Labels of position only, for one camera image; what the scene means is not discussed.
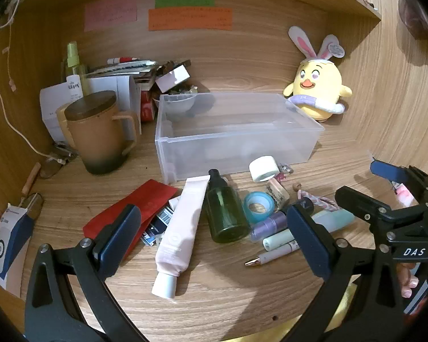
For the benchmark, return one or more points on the small shiny item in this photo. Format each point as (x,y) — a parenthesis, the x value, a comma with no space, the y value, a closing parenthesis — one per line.
(284,170)

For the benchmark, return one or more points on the eyeglasses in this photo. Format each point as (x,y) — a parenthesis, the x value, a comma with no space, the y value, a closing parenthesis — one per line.
(50,169)

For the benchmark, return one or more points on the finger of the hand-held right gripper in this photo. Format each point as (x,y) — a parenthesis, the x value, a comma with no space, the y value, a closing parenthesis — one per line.
(388,171)
(360,203)

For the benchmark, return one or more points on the white tape roll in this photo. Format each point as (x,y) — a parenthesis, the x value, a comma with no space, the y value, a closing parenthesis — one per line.
(262,167)

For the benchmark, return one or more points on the person's right hand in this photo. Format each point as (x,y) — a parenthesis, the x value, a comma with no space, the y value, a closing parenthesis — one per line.
(408,279)

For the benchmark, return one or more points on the wooden stick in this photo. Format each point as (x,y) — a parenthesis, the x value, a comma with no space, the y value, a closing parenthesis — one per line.
(30,180)

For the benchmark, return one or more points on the white bowl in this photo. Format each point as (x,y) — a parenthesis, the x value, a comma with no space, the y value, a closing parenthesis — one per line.
(174,104)

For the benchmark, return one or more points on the yellow chick plush toy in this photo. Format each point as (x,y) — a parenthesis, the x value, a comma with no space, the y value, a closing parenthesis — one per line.
(317,78)

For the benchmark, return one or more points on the mint green tube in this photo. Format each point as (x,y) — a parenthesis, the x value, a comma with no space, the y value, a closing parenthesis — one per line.
(278,238)

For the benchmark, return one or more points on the orange paper note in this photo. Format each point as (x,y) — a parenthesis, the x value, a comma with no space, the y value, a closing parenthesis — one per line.
(191,19)

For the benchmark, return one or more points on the yellow-green spray bottle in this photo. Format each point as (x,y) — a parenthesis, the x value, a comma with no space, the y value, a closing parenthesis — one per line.
(72,57)

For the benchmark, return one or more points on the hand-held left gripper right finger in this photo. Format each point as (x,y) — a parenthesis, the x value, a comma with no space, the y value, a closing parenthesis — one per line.
(306,238)

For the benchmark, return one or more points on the pale pink cream tube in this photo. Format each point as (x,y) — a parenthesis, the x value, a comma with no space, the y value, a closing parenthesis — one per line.
(180,228)

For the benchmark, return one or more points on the red pouch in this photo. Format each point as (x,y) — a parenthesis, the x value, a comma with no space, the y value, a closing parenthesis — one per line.
(149,196)

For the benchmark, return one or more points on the small brown bead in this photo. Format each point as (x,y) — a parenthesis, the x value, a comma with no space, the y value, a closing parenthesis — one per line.
(297,186)

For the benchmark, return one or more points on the brown mug with lid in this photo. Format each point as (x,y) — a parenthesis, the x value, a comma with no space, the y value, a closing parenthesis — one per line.
(96,135)

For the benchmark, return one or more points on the clear plastic storage box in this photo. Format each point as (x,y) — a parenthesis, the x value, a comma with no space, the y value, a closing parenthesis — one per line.
(235,149)

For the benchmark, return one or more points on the light blue tube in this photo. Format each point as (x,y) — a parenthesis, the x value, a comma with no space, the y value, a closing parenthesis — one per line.
(335,219)

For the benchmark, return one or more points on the red marker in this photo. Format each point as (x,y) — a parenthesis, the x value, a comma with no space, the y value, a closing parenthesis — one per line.
(123,59)

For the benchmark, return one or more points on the beige cosmetic tube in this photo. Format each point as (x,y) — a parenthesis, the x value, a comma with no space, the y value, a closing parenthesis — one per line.
(276,192)

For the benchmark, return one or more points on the pale pink pen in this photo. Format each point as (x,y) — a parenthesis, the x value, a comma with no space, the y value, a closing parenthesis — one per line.
(271,256)

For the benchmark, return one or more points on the dark green bottle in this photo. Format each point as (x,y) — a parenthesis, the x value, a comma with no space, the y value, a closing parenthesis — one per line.
(224,213)

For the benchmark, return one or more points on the purple tube with black cap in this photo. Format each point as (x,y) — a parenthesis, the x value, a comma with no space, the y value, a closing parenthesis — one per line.
(267,226)

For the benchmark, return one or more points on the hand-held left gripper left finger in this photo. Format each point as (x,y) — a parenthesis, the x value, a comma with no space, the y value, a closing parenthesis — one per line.
(118,231)

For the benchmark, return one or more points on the pink paper note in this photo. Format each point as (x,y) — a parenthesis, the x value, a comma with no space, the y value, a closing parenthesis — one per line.
(110,16)

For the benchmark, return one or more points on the blue tape roll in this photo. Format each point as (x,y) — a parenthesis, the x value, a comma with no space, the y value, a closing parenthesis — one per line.
(248,212)

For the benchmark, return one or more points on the white and pink box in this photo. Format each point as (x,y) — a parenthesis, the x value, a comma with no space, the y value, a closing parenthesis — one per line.
(171,78)

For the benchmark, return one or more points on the pile of paper packets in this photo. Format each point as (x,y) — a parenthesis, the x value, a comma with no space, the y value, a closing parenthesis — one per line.
(128,67)

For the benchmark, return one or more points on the blue and white box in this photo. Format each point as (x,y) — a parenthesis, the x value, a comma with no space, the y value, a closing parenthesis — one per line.
(7,249)

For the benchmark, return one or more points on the yellow soft toy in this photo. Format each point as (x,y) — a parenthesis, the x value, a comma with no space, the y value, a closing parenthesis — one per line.
(351,295)

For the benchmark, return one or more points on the green paper note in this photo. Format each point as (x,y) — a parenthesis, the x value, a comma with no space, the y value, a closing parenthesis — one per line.
(183,2)

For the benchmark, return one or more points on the small printed packet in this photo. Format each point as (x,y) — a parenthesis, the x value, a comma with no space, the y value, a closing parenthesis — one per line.
(160,221)

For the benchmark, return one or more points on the small red box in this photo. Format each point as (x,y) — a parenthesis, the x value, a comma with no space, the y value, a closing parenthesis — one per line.
(147,107)

